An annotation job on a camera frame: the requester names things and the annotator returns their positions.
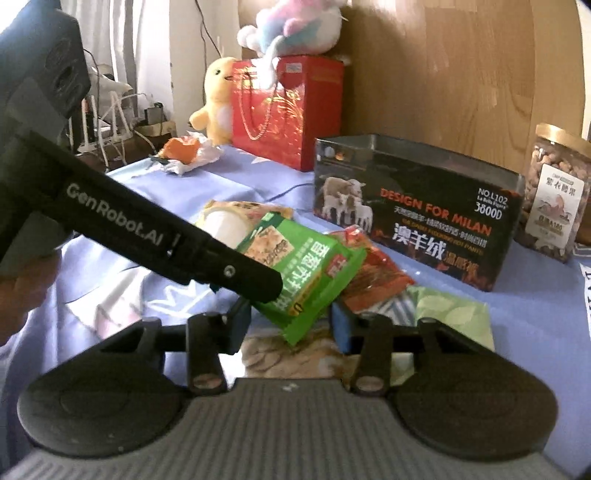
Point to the black printed storage box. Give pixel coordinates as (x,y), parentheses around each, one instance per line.
(446,210)

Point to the white wire rack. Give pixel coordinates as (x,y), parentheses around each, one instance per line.
(108,122)

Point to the light green leaf packet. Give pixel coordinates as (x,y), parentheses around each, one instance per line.
(469,317)

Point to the blue printed tablecloth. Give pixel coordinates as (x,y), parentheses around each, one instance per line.
(538,306)

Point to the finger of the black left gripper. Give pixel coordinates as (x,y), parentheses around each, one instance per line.
(226,268)

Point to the wooden board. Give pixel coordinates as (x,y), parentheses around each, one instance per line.
(474,77)

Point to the clear cracker packet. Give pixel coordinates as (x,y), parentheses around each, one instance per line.
(317,356)

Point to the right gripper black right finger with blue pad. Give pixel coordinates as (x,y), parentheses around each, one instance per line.
(375,339)

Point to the red snack packet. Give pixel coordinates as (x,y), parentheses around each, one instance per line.
(379,278)

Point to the cream bun snack packet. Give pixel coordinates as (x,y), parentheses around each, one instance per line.
(231,221)

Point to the nut jar gold lid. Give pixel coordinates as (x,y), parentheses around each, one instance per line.
(557,187)

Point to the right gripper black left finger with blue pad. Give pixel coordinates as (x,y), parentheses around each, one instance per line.
(201,339)

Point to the green snack packet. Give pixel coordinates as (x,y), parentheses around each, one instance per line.
(315,269)

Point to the red gift bag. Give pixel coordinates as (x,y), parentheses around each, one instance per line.
(282,122)

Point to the person's left hand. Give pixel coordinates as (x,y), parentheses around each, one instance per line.
(25,292)

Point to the orange peel on tissue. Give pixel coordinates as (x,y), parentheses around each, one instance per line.
(181,155)

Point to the yellow duck plush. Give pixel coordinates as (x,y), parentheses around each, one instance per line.
(215,118)

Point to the pastel unicorn plush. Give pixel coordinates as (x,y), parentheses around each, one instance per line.
(291,28)

